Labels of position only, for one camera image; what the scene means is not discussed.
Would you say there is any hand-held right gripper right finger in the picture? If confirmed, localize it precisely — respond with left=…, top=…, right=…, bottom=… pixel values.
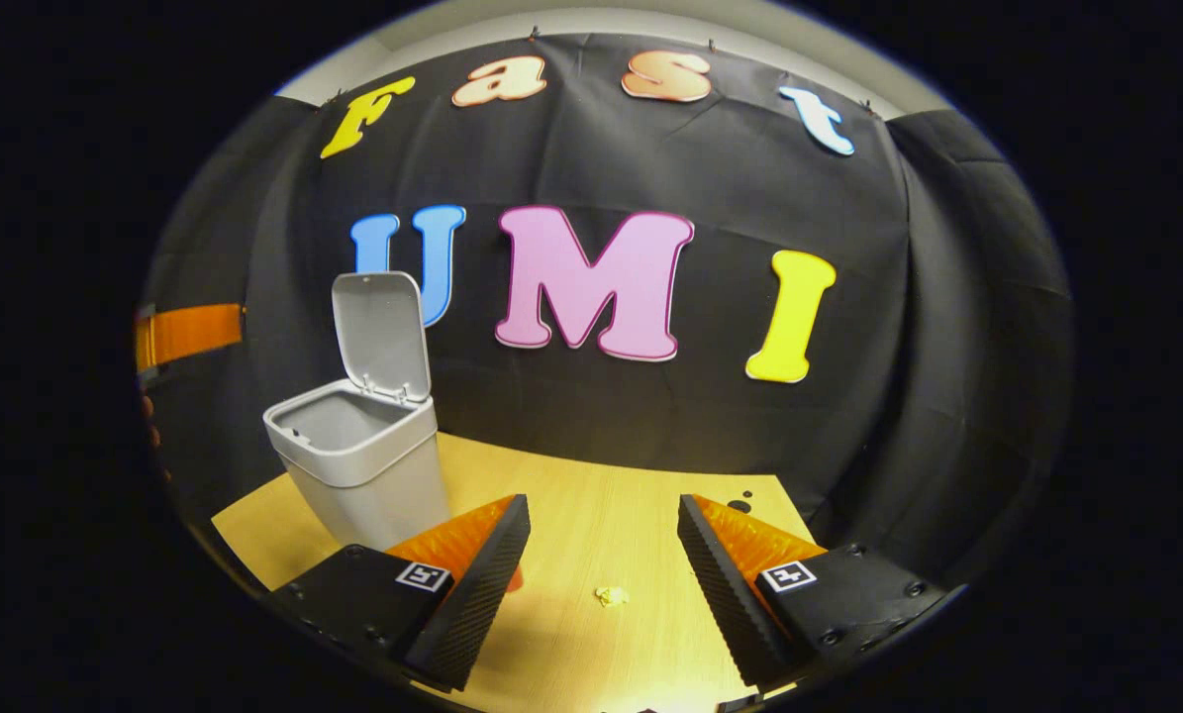
left=677, top=493, right=953, bottom=692

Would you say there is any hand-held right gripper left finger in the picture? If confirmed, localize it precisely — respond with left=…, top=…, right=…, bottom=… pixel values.
left=269, top=493, right=533, bottom=692

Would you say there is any white desktop garbage bin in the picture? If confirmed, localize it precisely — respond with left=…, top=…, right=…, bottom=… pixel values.
left=262, top=270, right=450, bottom=553

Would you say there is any wooden desktop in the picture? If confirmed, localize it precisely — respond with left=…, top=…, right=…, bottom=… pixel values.
left=211, top=431, right=830, bottom=713

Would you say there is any black backdrop cloth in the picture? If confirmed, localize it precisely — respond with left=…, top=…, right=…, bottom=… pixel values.
left=136, top=32, right=1077, bottom=595

